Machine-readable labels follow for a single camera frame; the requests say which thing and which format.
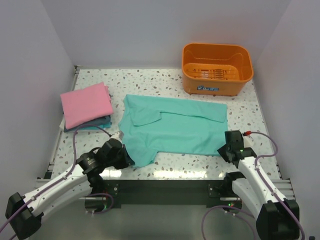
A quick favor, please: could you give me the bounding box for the mint green t-shirt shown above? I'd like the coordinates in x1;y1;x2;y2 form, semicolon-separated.
118;94;228;167

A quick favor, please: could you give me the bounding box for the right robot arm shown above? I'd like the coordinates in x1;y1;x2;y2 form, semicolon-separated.
218;130;303;240

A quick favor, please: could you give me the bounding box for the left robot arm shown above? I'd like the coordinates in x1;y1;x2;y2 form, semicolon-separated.
0;138;135;240

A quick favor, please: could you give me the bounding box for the folded turquoise t-shirt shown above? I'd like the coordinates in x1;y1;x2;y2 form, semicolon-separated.
78;122;112;132

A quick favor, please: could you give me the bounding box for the folded pink t-shirt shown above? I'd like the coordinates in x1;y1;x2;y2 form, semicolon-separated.
59;81;115;130

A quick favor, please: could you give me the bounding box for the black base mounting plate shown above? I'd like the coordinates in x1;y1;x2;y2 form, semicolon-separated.
104;179;242;209

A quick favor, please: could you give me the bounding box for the orange plastic basket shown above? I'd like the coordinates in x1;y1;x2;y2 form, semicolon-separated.
181;43;254;97

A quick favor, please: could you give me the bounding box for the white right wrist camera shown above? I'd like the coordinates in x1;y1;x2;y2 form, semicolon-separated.
242;130;255;148

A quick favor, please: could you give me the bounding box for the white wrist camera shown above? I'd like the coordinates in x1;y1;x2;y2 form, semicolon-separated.
242;130;255;148
110;131;124;142

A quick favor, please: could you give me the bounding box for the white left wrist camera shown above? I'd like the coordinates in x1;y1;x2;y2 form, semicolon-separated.
110;131;124;142

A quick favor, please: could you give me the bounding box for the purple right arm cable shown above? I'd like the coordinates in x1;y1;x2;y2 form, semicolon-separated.
201;131;306;240

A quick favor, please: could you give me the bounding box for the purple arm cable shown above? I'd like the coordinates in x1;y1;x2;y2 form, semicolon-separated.
0;124;116;233
201;131;306;240

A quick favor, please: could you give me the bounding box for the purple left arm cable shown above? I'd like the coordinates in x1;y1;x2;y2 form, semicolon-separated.
0;124;116;233

